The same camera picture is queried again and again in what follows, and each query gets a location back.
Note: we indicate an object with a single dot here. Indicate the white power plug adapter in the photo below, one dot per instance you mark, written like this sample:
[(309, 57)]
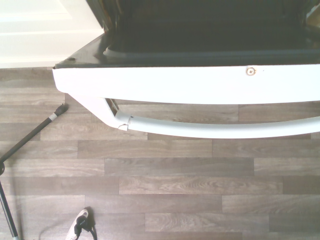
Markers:
[(78, 223)]

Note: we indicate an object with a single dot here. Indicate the white oven door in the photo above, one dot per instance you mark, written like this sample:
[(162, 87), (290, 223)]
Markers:
[(175, 85)]

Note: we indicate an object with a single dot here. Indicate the black tripod stand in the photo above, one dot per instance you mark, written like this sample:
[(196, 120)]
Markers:
[(27, 136)]

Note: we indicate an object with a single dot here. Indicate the black oven body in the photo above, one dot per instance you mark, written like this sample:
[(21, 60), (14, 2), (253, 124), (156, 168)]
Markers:
[(200, 20)]

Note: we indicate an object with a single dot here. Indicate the white panelled cabinet door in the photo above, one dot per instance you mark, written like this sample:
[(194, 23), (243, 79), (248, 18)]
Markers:
[(42, 27)]

